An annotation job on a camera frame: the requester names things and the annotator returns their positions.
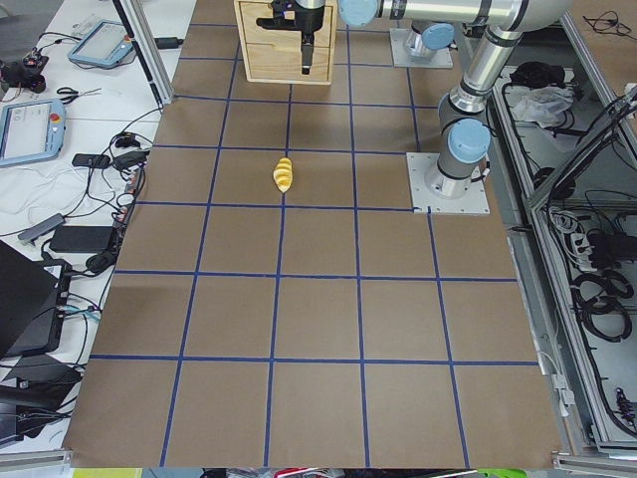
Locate black coiled cables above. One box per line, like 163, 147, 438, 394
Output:
571, 271, 633, 345

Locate blue teach pendant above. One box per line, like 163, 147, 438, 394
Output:
68, 20, 133, 70
1, 99, 66, 167

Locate black laptop computer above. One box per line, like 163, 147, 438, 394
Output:
1, 243, 71, 359

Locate yellow toy croissant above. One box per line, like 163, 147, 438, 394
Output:
273, 157, 294, 194

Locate wooden drawer cabinet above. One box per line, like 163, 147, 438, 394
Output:
234, 1, 337, 86

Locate aluminium frame post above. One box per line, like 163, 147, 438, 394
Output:
112, 0, 174, 109

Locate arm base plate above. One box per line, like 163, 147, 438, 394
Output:
406, 152, 490, 216
389, 28, 453, 69

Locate white power strip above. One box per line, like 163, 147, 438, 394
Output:
569, 232, 592, 260

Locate lower blue teach pendant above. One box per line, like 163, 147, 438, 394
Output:
1, 99, 66, 167

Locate upper blue teach pendant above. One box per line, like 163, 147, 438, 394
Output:
68, 20, 133, 70

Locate black power adapter brick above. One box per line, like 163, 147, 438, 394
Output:
50, 226, 113, 253

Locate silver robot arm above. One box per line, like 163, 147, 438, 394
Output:
337, 0, 572, 199
403, 20, 455, 60

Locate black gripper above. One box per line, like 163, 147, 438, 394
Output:
256, 0, 324, 75

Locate black scissors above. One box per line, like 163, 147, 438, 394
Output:
56, 87, 102, 105

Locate grey usb hub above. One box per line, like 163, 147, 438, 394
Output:
18, 213, 66, 243

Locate white crumpled cloth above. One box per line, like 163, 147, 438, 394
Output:
512, 87, 574, 127

